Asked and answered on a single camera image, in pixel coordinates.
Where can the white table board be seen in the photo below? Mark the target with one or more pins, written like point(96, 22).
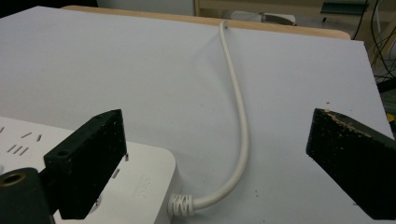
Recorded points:
point(124, 62)

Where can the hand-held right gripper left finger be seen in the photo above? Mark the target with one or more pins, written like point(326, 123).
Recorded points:
point(84, 161)

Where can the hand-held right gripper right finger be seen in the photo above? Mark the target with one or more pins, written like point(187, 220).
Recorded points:
point(355, 161)

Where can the white power strip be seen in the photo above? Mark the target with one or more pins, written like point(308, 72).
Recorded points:
point(146, 174)

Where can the dark green flat object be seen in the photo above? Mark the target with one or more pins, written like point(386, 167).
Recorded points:
point(342, 6)

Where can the grey white padded object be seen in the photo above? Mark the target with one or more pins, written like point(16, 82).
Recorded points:
point(249, 16)

